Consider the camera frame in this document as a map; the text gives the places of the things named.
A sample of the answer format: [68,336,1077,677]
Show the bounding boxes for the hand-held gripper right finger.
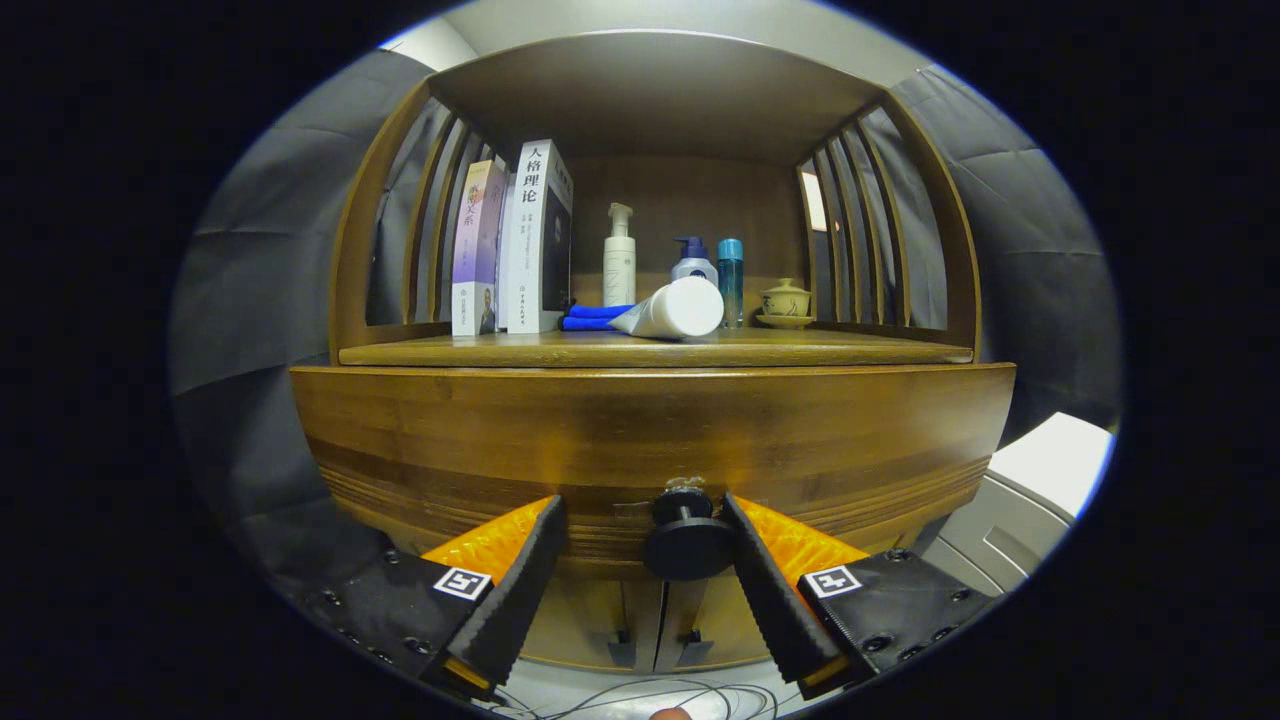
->
[720,493,1001,701]

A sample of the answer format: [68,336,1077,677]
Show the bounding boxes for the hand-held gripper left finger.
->
[295,495,569,701]

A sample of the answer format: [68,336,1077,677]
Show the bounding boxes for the black round drawer knob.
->
[643,485,736,582]

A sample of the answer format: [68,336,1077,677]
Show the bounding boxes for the brown wooden drawer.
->
[290,362,1018,583]

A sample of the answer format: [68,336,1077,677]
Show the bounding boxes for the white green cream tube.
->
[608,276,725,341]

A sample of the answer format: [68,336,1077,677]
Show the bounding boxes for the wooden cabinet door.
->
[660,578,781,669]
[525,575,661,669]

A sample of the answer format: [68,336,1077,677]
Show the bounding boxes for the wooden countertop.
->
[338,328,974,368]

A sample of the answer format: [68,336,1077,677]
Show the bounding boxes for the brown wooden cabinet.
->
[328,30,983,673]

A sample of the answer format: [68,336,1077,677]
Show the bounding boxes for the blue folded cloth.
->
[560,303,636,332]

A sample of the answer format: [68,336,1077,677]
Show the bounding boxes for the yellow lidded teacup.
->
[755,278,814,330]

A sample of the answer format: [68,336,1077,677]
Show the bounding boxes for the thin white book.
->
[495,175,514,333]

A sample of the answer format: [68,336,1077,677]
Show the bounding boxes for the white and grey furniture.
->
[920,412,1116,596]

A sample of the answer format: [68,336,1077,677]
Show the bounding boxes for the teal slim bottle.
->
[717,238,745,329]

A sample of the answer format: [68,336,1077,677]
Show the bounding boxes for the white bottle blue cap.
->
[671,236,719,286]

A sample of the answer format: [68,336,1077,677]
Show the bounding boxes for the thick white book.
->
[505,139,575,335]

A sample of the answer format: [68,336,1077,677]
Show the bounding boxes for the white pump bottle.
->
[602,203,638,308]

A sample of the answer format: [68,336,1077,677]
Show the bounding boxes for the purple book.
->
[451,160,506,337]

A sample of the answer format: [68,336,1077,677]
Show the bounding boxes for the black floor cables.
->
[490,678,781,720]

